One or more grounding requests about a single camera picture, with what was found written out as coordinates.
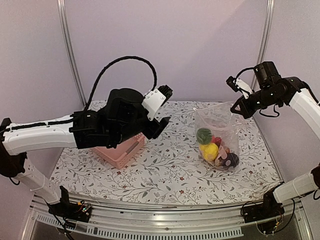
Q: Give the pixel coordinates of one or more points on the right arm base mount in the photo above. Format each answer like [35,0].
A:
[269,208]

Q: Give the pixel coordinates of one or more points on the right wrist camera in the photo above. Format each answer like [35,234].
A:
[238,85]

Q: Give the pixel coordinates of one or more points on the right aluminium frame post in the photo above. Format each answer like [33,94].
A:
[266,30]

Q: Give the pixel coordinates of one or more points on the green toy pepper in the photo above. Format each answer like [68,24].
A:
[204,136]

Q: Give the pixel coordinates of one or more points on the aluminium front rail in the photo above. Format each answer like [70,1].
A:
[122,220]

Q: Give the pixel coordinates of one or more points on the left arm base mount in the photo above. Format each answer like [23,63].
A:
[80,211]

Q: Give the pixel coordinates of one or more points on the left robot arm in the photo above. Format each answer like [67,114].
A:
[80,130]

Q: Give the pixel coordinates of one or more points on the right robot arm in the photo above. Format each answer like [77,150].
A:
[292,132]

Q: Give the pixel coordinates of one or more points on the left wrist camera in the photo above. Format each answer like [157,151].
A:
[155,99]

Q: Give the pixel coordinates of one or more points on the left aluminium frame post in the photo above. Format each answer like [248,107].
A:
[61,6]

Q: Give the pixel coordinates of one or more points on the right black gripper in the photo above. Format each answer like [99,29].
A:
[246,111]

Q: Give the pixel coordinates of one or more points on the yellow toy pepper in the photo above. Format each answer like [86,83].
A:
[209,151]

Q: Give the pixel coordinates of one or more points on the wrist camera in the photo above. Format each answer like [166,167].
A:
[155,99]
[238,85]

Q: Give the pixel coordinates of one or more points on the clear zip top bag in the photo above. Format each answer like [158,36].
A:
[222,123]

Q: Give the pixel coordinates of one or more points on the pink plastic basket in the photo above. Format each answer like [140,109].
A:
[120,156]

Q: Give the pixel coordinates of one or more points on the dark purple toy fruit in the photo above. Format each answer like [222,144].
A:
[232,160]

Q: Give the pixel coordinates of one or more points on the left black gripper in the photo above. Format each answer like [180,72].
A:
[150,132]

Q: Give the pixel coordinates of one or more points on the floral table mat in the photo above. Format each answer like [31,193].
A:
[169,170]

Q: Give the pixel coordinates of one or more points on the aluminium frame post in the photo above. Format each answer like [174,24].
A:
[266,30]
[61,6]

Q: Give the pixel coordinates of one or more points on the red toy apple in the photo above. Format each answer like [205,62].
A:
[216,140]

